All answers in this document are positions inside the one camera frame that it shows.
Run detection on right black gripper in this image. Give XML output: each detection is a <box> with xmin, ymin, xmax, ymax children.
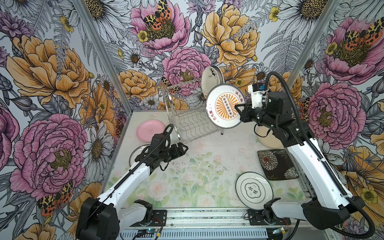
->
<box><xmin>234</xmin><ymin>103</ymin><xmax>278</xmax><ymax>130</ymax></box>

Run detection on white plate orange sunburst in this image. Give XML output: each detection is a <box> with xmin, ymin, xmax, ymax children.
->
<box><xmin>206</xmin><ymin>84</ymin><xmax>246</xmax><ymax>129</ymax></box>

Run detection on cream plate floral pattern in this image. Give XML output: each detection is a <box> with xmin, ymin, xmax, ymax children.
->
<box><xmin>201</xmin><ymin>66</ymin><xmax>224</xmax><ymax>98</ymax></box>

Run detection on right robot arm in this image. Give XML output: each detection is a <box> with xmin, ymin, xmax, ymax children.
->
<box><xmin>235</xmin><ymin>91</ymin><xmax>373</xmax><ymax>230</ymax></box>

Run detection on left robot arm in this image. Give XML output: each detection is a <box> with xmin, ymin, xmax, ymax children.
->
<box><xmin>75</xmin><ymin>124</ymin><xmax>188</xmax><ymax>240</ymax></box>

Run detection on chrome two-tier dish rack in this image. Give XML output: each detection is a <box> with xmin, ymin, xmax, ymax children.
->
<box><xmin>159</xmin><ymin>77</ymin><xmax>225</xmax><ymax>144</ymax></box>

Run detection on white plate red characters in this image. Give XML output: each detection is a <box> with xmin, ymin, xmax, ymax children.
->
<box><xmin>129</xmin><ymin>145</ymin><xmax>150</xmax><ymax>167</ymax></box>

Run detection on pink round plate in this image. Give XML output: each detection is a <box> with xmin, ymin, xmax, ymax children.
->
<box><xmin>136</xmin><ymin>120</ymin><xmax>165</xmax><ymax>143</ymax></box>

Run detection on beige round plate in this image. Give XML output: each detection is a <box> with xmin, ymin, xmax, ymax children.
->
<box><xmin>256</xmin><ymin>126</ymin><xmax>284</xmax><ymax>149</ymax></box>

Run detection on dark square floral plate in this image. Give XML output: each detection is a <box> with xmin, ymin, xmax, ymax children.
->
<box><xmin>258</xmin><ymin>149</ymin><xmax>299</xmax><ymax>181</ymax></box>

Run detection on green circuit board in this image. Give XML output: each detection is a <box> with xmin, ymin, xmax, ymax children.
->
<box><xmin>135</xmin><ymin>229</ymin><xmax>159</xmax><ymax>239</ymax></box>

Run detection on white plate black emblem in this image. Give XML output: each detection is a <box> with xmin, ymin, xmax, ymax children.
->
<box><xmin>236</xmin><ymin>172</ymin><xmax>274</xmax><ymax>210</ymax></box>

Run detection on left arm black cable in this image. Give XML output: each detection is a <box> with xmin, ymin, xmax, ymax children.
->
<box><xmin>80</xmin><ymin>123</ymin><xmax>175</xmax><ymax>223</ymax></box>

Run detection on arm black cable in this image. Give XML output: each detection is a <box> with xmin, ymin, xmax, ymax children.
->
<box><xmin>254</xmin><ymin>71</ymin><xmax>376</xmax><ymax>239</ymax></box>
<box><xmin>80</xmin><ymin>123</ymin><xmax>175</xmax><ymax>223</ymax></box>

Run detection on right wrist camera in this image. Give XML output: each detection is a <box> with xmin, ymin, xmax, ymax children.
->
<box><xmin>248</xmin><ymin>83</ymin><xmax>269</xmax><ymax>109</ymax></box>

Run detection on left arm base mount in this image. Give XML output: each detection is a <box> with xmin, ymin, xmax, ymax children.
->
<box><xmin>132</xmin><ymin>210</ymin><xmax>168</xmax><ymax>227</ymax></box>

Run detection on aluminium front rail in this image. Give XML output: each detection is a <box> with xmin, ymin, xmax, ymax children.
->
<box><xmin>118</xmin><ymin>208</ymin><xmax>342</xmax><ymax>240</ymax></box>

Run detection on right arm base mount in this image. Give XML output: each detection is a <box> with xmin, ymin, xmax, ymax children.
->
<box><xmin>243</xmin><ymin>209</ymin><xmax>291</xmax><ymax>226</ymax></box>

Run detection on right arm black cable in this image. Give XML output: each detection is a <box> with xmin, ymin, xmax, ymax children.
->
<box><xmin>254</xmin><ymin>71</ymin><xmax>376</xmax><ymax>239</ymax></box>

